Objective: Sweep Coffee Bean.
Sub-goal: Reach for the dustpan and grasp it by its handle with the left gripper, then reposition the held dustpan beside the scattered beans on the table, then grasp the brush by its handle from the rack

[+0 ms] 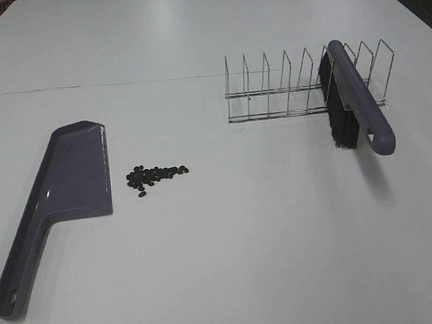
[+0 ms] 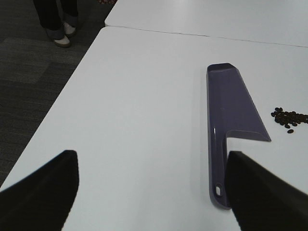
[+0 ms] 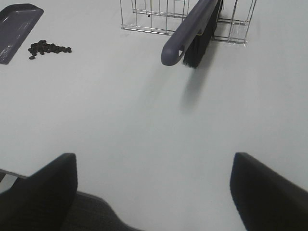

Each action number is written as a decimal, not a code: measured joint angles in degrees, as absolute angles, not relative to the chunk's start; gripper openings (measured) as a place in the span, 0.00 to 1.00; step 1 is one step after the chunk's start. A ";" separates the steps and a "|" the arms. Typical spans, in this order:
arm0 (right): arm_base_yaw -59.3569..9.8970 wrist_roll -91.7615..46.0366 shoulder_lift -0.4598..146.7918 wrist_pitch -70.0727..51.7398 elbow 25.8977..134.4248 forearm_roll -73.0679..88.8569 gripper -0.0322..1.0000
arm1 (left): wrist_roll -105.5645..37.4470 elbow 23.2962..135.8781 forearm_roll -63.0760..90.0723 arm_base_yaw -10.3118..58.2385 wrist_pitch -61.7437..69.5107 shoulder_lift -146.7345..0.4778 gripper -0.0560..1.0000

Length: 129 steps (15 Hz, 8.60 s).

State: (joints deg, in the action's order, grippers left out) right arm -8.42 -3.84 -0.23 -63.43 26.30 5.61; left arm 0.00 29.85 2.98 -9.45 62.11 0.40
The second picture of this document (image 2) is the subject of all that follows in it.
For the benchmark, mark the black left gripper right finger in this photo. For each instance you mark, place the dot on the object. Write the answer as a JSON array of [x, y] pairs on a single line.
[[260, 200]]

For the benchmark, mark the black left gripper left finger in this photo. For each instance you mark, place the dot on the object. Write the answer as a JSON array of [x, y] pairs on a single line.
[[42, 200]]

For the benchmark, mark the pile of coffee beans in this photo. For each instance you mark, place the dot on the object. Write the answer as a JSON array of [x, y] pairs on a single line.
[[288, 119]]

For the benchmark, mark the purple plastic dustpan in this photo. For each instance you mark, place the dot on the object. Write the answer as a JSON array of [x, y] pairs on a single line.
[[231, 113]]

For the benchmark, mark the right white shoe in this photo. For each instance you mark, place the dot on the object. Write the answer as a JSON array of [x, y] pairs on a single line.
[[62, 43]]

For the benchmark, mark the white shoe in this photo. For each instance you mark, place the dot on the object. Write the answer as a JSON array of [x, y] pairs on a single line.
[[69, 30], [62, 43]]

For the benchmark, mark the left white shoe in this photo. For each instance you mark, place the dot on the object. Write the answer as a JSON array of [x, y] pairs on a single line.
[[69, 30]]

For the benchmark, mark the person's legs in jeans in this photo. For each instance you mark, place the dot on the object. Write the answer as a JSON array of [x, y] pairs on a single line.
[[50, 20]]

